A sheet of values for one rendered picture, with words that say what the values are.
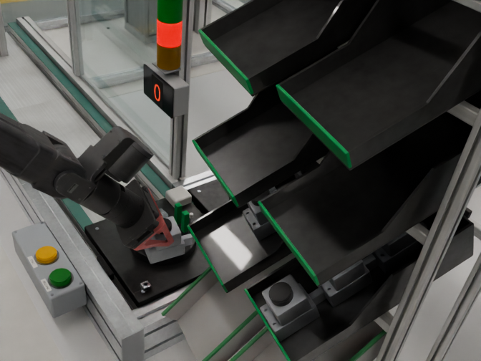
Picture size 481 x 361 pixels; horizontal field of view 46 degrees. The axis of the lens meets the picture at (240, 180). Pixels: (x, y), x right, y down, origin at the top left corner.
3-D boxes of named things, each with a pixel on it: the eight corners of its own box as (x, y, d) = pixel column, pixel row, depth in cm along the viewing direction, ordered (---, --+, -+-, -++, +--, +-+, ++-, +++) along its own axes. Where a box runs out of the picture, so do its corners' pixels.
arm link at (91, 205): (59, 184, 84) (72, 206, 80) (90, 150, 84) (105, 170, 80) (91, 203, 89) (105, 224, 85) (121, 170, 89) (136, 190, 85)
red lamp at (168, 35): (164, 49, 112) (164, 26, 109) (152, 39, 115) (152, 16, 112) (186, 45, 115) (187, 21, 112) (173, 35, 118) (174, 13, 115)
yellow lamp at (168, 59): (164, 72, 115) (164, 50, 112) (152, 61, 118) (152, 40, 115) (185, 67, 118) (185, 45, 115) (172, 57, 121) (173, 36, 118)
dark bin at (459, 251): (294, 372, 72) (280, 348, 67) (248, 297, 81) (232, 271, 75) (473, 256, 75) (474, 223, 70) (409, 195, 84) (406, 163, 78)
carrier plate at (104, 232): (138, 309, 106) (138, 302, 105) (84, 233, 121) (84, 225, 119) (241, 262, 119) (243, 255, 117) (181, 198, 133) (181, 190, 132)
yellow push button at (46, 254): (41, 269, 111) (39, 262, 110) (33, 256, 114) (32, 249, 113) (61, 261, 113) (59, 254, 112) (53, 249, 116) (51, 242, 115)
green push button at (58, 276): (54, 293, 107) (54, 286, 106) (46, 279, 110) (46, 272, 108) (75, 284, 109) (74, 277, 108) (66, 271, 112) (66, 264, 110)
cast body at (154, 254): (150, 264, 98) (148, 238, 93) (142, 246, 101) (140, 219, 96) (195, 251, 101) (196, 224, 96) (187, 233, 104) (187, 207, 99)
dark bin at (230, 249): (226, 294, 81) (210, 267, 76) (192, 234, 90) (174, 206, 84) (389, 193, 84) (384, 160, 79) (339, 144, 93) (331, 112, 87)
